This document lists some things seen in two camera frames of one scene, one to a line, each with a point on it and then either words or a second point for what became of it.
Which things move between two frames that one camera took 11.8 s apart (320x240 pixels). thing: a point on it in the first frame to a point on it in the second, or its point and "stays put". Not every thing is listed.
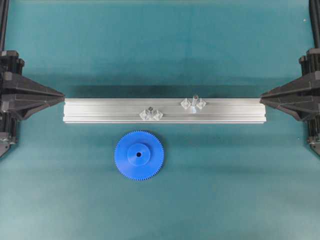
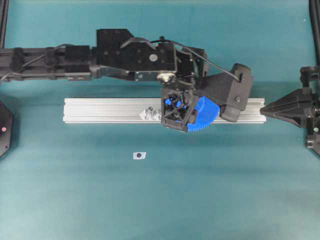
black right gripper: (302, 88) to (294, 106)
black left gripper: (10, 64) to (177, 104)
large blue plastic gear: (139, 155) to (206, 114)
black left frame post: (4, 14) stays put
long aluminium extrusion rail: (164, 110) stays put
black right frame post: (314, 12) stays put
